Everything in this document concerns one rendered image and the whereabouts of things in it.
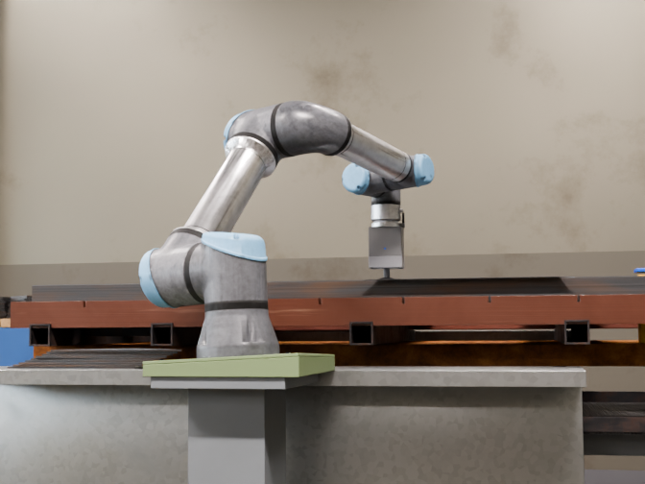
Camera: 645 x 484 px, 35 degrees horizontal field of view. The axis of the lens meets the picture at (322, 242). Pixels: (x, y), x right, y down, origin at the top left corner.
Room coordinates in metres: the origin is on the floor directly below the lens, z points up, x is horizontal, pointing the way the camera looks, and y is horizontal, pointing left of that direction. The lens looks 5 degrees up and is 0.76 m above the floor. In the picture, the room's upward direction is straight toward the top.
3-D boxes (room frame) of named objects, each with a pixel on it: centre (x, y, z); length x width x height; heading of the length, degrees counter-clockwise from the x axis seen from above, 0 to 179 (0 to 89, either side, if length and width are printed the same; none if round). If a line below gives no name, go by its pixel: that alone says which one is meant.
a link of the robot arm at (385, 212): (2.60, -0.16, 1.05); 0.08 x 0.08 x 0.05
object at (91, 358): (2.24, 0.47, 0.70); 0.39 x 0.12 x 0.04; 79
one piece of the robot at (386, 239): (2.62, -0.17, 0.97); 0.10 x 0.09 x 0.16; 170
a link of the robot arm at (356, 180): (2.51, -0.12, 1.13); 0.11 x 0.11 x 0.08; 55
